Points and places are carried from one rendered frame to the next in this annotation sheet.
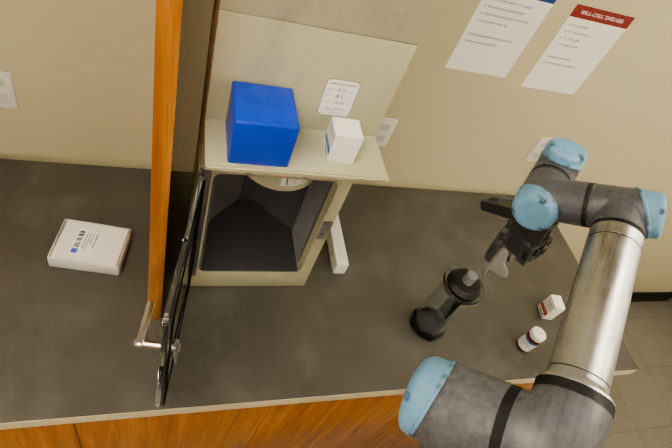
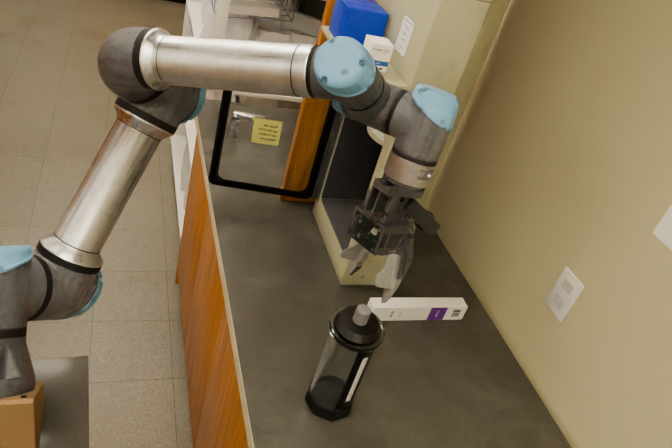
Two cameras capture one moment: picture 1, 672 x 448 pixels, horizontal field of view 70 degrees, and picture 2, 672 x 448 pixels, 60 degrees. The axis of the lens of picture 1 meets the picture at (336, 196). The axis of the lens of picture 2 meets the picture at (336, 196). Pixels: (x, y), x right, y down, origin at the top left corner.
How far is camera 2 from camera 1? 1.42 m
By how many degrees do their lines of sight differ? 70
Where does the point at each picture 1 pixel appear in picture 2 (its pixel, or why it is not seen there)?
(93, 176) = not seen: hidden behind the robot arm
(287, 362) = (256, 265)
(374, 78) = (420, 20)
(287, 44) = not seen: outside the picture
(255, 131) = (339, 4)
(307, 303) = (321, 285)
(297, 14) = not seen: outside the picture
